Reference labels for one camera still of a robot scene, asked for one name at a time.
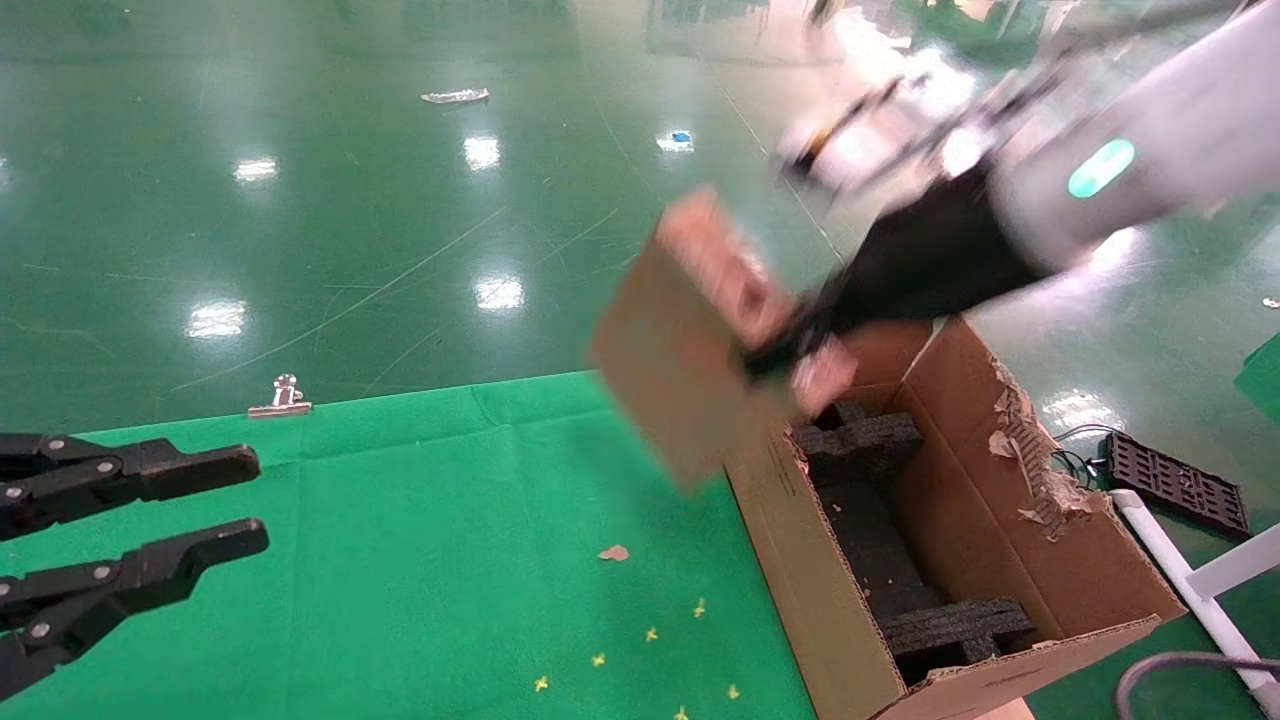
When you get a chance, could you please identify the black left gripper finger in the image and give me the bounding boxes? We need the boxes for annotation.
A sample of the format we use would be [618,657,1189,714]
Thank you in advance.
[0,517,272,702]
[0,433,262,542]

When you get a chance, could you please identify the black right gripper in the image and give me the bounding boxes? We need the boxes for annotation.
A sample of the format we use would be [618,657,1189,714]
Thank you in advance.
[744,164,1049,382]

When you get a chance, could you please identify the small brown cardboard box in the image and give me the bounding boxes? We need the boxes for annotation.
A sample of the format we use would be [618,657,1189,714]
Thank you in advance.
[588,187,862,494]

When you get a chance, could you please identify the large open cardboard carton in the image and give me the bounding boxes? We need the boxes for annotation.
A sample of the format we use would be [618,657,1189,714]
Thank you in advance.
[724,314,1187,720]

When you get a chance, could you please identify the silver binder clip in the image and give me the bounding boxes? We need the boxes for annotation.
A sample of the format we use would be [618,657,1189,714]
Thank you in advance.
[247,374,312,419]

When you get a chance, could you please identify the green table cloth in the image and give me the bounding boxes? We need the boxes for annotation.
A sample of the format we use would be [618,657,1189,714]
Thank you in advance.
[0,370,817,720]

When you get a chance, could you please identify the black foam base strip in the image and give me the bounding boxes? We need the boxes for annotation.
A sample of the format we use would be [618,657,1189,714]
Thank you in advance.
[825,478,947,622]

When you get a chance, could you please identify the black plastic grid tray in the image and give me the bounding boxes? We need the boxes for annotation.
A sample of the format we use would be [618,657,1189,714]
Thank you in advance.
[1104,430,1252,542]

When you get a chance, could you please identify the green fabric piece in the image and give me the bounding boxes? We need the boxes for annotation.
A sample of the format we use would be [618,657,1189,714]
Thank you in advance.
[1234,332,1280,427]

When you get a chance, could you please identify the gray wrist camera box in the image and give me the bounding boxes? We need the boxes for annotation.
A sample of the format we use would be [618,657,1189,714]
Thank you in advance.
[775,60,986,201]

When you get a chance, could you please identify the black floor wires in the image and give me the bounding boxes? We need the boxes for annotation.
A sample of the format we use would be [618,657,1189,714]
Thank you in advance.
[1050,424,1112,491]

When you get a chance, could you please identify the white pipe frame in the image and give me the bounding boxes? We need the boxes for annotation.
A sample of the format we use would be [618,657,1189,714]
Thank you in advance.
[1110,488,1280,717]

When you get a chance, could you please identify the gray hose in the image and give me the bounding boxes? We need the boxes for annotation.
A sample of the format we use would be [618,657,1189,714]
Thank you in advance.
[1114,651,1280,720]

